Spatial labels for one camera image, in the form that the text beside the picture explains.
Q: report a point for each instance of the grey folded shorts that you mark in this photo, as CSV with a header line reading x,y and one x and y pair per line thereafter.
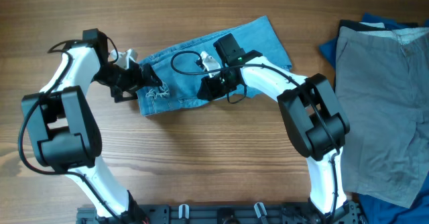
x,y
385,110

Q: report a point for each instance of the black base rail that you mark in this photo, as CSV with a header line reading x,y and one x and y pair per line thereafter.
x,y
280,214

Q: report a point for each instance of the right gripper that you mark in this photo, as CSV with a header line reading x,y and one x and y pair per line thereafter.
x,y
212,92

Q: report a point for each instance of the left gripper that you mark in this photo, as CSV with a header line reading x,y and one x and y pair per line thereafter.
x,y
135,82

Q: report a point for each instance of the right grey rail clip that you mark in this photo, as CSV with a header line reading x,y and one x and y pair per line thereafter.
x,y
260,210

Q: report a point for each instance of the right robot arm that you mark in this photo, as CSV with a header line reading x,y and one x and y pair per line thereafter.
x,y
314,120

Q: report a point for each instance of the grey rail clip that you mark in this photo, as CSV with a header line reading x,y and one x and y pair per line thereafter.
x,y
184,211
260,210

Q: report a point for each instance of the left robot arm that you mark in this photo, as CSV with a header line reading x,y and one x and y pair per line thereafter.
x,y
59,135

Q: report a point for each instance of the dark blue folded garment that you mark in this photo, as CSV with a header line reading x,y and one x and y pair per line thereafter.
x,y
388,214

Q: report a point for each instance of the left grey rail clip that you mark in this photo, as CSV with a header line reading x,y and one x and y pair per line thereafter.
x,y
184,211

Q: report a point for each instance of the light blue denim jeans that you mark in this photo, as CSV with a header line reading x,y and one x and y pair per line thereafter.
x,y
180,91

